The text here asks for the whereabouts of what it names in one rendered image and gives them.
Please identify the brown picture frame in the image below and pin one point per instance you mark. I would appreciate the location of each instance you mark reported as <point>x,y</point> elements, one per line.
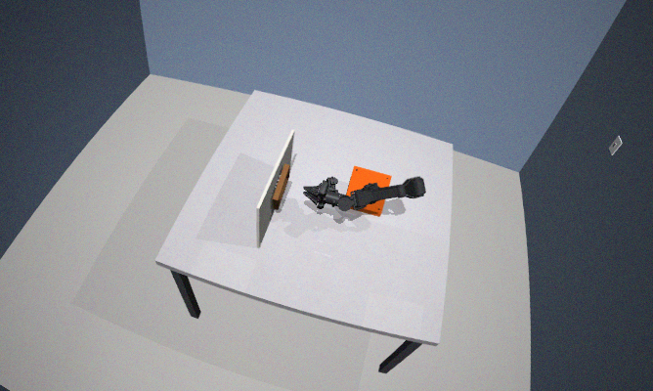
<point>280,186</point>

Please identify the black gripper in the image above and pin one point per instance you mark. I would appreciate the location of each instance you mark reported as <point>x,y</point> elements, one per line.
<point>321,194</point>

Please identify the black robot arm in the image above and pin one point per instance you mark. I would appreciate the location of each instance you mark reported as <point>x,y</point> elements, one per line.
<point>412,188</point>

